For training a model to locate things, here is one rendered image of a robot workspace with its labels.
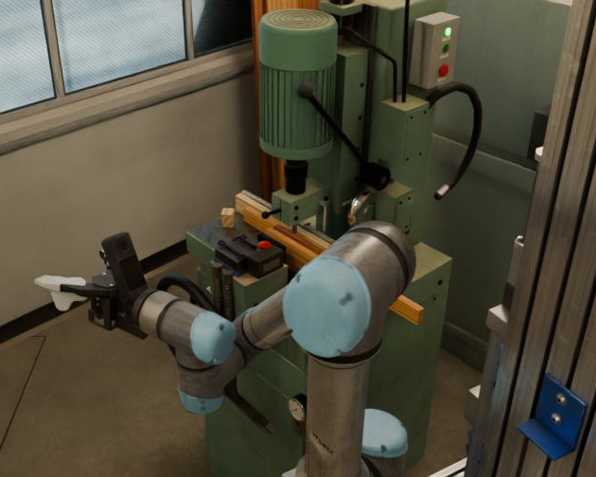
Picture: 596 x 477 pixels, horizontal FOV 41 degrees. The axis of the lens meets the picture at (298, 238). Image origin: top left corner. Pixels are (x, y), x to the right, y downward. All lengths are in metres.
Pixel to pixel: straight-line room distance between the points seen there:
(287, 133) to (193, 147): 1.68
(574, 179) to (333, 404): 0.44
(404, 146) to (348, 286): 0.98
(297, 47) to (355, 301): 0.87
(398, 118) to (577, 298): 0.93
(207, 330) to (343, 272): 0.32
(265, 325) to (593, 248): 0.55
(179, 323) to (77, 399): 1.78
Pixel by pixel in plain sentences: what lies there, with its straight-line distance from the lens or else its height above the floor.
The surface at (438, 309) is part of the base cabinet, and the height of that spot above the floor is 0.64.
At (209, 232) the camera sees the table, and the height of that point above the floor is 0.90.
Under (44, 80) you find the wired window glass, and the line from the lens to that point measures 3.06.
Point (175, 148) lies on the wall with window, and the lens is 3.41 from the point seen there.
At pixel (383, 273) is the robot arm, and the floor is 1.44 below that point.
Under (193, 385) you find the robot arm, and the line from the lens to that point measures 1.31.
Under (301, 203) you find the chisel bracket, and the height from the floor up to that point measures 1.06.
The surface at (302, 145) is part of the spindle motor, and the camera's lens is 1.83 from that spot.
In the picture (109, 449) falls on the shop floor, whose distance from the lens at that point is 2.82.
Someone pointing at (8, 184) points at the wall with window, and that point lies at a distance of 3.02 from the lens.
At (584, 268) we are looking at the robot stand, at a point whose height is 1.46.
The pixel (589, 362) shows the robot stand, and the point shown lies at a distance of 1.11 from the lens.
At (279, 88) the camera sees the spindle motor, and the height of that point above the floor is 1.37.
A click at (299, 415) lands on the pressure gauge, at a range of 1.95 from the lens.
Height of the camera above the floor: 2.02
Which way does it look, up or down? 32 degrees down
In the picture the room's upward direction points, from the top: 1 degrees clockwise
